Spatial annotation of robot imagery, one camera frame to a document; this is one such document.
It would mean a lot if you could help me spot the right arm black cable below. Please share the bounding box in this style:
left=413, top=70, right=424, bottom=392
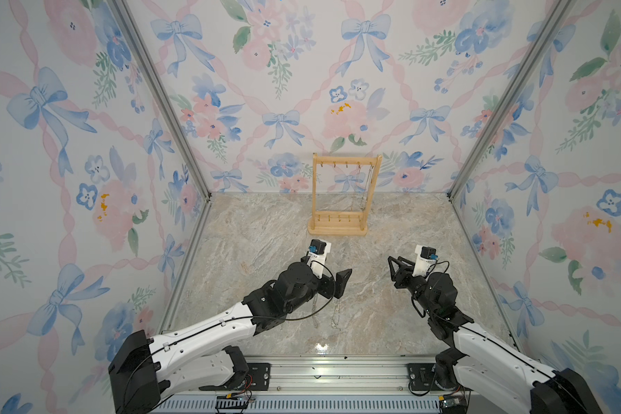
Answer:
left=411, top=259, right=591, bottom=414

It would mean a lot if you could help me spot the left aluminium corner post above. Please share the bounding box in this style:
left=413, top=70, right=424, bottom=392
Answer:
left=107, top=0, right=211, bottom=203

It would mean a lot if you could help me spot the wooden jewelry display stand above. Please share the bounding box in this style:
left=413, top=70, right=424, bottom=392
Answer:
left=307, top=154, right=383, bottom=236

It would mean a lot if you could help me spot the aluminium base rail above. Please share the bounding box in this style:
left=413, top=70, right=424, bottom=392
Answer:
left=110, top=354, right=565, bottom=414

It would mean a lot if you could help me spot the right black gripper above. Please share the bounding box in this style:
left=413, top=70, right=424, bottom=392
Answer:
left=389, top=254, right=438, bottom=318

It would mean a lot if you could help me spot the aluminium corner post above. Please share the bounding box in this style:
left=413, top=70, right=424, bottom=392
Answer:
left=107, top=0, right=211, bottom=203
left=448, top=0, right=575, bottom=204

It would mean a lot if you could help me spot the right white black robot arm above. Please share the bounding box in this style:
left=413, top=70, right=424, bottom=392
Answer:
left=387, top=257, right=601, bottom=413

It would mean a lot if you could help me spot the silver cross pendant necklace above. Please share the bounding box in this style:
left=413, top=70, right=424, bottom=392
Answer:
left=353, top=164, right=374, bottom=213

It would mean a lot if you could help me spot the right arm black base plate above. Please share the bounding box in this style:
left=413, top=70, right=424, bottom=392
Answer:
left=405, top=362, right=477, bottom=395

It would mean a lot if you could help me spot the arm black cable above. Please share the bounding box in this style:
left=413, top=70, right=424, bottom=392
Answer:
left=411, top=259, right=591, bottom=414
left=121, top=258, right=337, bottom=410

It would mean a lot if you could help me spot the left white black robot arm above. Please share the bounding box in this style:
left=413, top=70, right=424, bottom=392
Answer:
left=108, top=262, right=352, bottom=413

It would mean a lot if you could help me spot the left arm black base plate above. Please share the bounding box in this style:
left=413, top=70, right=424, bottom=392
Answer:
left=199, top=362, right=272, bottom=392

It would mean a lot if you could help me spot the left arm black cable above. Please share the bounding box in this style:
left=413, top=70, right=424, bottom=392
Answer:
left=121, top=258, right=337, bottom=410

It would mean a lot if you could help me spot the right aluminium corner post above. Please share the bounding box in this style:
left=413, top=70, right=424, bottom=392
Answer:
left=448, top=0, right=575, bottom=204

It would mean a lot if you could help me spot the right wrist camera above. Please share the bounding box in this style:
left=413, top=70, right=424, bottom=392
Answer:
left=412, top=245, right=438, bottom=277

